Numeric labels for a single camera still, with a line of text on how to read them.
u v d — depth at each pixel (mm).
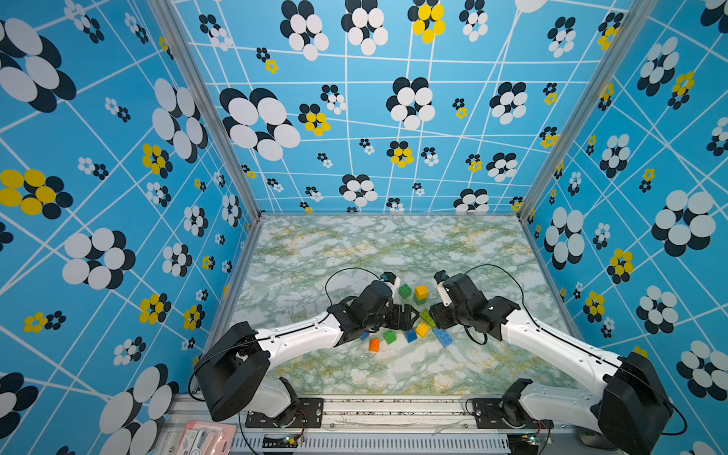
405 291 937
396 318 707
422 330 866
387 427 725
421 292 889
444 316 742
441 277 748
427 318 883
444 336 845
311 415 736
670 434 423
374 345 840
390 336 861
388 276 748
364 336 865
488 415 722
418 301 927
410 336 864
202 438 691
